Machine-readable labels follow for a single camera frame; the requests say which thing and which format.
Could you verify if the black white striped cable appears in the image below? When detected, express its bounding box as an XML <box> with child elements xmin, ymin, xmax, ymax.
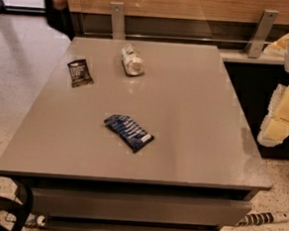
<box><xmin>235</xmin><ymin>207</ymin><xmax>289</xmax><ymax>231</ymax></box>

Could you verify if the blue snack packet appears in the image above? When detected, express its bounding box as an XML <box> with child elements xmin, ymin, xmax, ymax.
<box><xmin>103</xmin><ymin>114</ymin><xmax>154</xmax><ymax>153</ymax></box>

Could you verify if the metal bracket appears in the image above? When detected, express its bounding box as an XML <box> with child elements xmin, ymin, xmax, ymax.
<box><xmin>111</xmin><ymin>2</ymin><xmax>126</xmax><ymax>40</ymax></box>
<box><xmin>244</xmin><ymin>10</ymin><xmax>279</xmax><ymax>58</ymax></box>

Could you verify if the black snack packet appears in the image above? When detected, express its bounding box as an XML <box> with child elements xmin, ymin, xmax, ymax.
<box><xmin>67</xmin><ymin>59</ymin><xmax>93</xmax><ymax>88</ymax></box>

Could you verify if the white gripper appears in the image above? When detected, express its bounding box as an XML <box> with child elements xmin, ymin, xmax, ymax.
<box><xmin>257</xmin><ymin>33</ymin><xmax>289</xmax><ymax>148</ymax></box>

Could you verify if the white round floor object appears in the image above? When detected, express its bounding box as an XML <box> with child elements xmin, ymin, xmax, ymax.
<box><xmin>36</xmin><ymin>215</ymin><xmax>46</xmax><ymax>228</ymax></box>

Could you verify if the left metal bracket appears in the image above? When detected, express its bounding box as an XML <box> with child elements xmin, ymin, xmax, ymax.
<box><xmin>111</xmin><ymin>2</ymin><xmax>126</xmax><ymax>40</ymax></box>

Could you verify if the black chair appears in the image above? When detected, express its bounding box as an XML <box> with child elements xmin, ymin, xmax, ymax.
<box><xmin>0</xmin><ymin>175</ymin><xmax>34</xmax><ymax>231</ymax></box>

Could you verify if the right metal bracket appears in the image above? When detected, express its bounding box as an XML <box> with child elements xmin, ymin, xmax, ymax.
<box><xmin>244</xmin><ymin>10</ymin><xmax>279</xmax><ymax>58</ymax></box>

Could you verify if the wooden wall panel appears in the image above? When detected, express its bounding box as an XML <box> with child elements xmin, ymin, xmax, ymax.
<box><xmin>68</xmin><ymin>0</ymin><xmax>289</xmax><ymax>25</ymax></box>

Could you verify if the grey table with drawers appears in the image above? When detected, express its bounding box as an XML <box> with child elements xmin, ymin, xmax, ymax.
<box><xmin>0</xmin><ymin>38</ymin><xmax>271</xmax><ymax>231</ymax></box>

